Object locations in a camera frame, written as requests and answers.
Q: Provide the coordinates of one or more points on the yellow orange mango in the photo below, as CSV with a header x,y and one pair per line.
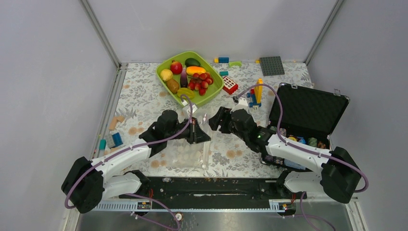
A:
x,y
191,70

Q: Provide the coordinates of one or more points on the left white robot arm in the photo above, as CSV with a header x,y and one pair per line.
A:
x,y
90,181

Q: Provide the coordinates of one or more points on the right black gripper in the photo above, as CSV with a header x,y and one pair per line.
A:
x,y
223,113

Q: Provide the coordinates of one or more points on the teal small brick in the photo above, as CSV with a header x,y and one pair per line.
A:
x,y
224,73

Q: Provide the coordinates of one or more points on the yellow green starfruit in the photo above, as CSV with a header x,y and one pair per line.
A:
x,y
186,91

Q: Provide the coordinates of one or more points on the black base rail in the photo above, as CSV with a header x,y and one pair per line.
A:
x,y
214,193

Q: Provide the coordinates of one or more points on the clear zip top bag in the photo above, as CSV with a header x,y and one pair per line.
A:
x,y
181,154

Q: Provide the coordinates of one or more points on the black open case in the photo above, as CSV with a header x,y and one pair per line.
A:
x,y
307,114

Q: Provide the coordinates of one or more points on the L-shaped wooden block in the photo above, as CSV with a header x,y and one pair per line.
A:
x,y
115,120

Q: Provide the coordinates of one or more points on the teal block at rail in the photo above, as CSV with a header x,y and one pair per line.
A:
x,y
102,144

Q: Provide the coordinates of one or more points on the red strawberry bunch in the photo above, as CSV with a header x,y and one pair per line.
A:
x,y
200,83

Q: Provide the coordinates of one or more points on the yellow blue brick tower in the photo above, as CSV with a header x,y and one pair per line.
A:
x,y
254,97

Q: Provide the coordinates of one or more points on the red white window brick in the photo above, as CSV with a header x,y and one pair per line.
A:
x,y
229,85

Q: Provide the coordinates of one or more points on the blue yellow brick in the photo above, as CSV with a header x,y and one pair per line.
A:
x,y
222,60

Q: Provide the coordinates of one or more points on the grey building baseplate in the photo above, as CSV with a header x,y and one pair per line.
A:
x,y
271,66

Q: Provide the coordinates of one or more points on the green plastic tray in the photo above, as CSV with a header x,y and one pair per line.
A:
x,y
213,90

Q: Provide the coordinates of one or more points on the dark green avocado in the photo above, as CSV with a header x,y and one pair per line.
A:
x,y
192,62

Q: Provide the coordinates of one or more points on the blue building brick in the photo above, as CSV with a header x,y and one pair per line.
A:
x,y
117,139

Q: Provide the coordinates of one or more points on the long wooden block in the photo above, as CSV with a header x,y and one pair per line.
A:
x,y
111,150

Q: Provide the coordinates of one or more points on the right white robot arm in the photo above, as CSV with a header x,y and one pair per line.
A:
x,y
333,172

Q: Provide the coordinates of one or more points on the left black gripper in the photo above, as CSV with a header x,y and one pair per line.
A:
x,y
197,134

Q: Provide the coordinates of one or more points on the green arch brick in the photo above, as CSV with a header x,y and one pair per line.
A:
x,y
235,63

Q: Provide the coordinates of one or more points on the yellow lemon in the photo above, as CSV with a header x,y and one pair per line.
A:
x,y
166,75

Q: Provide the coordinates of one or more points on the purple eggplant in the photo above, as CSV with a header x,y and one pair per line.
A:
x,y
183,78

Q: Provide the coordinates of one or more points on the grey building brick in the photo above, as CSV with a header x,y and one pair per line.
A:
x,y
109,141

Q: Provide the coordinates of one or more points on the red pomegranate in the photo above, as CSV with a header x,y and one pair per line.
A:
x,y
176,67

